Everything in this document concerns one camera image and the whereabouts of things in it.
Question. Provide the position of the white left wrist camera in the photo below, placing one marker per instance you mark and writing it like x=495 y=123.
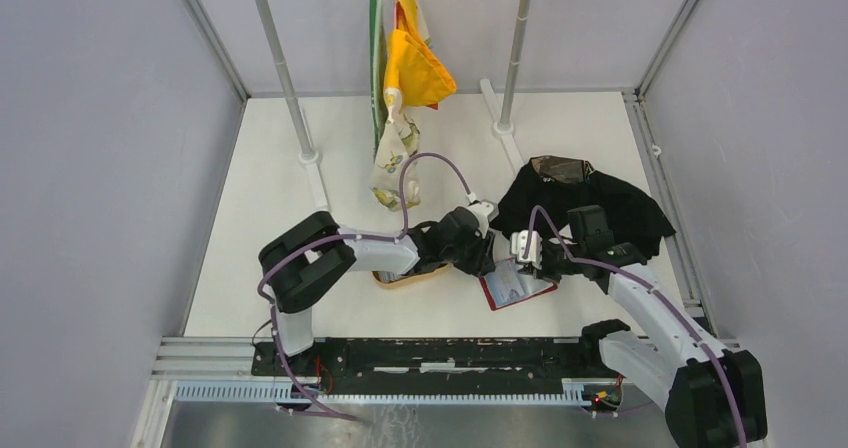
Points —
x=483 y=210

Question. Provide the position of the right metal rack pole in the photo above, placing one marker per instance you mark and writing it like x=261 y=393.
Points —
x=500 y=109

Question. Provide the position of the green hanging cloth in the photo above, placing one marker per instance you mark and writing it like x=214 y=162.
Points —
x=377 y=65

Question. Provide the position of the silver VIP credit card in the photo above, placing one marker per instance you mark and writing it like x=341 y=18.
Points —
x=504 y=285

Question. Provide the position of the metal rack pole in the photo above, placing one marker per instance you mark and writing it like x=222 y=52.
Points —
x=309 y=157
x=500 y=109

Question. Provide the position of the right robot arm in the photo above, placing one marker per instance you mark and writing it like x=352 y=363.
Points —
x=710 y=395

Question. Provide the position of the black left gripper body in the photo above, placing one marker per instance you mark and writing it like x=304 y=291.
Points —
x=471 y=255

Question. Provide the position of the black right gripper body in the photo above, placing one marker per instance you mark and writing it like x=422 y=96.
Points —
x=555 y=262

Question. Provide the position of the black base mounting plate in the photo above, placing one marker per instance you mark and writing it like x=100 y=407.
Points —
x=439 y=366

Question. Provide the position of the yellow floral hanging cloth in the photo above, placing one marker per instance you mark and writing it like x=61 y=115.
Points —
x=414 y=77

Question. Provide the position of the black shirt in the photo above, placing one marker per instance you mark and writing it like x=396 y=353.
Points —
x=560 y=184

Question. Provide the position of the left metal rack pole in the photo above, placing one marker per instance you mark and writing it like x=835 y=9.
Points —
x=309 y=157

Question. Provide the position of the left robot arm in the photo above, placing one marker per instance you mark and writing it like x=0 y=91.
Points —
x=304 y=263

